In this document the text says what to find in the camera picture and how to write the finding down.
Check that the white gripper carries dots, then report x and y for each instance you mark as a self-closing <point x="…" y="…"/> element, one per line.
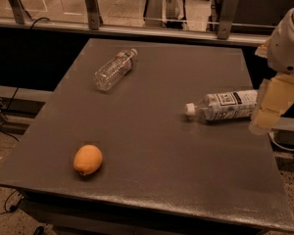
<point x="285" y="53"/>

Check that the labelled plastic bottle white cap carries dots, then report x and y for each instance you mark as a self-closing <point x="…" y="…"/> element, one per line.
<point x="225" y="105"/>

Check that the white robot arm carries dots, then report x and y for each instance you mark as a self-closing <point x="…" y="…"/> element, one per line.
<point x="276" y="95"/>

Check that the clear empty plastic bottle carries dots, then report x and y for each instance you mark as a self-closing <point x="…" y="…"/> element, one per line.
<point x="113" y="71"/>

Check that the metal window railing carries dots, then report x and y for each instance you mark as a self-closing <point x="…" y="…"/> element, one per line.
<point x="185" y="19"/>

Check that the grey table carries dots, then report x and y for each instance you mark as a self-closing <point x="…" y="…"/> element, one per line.
<point x="160" y="173"/>

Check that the orange fruit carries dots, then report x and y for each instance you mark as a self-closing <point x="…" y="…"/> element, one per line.
<point x="87" y="159"/>

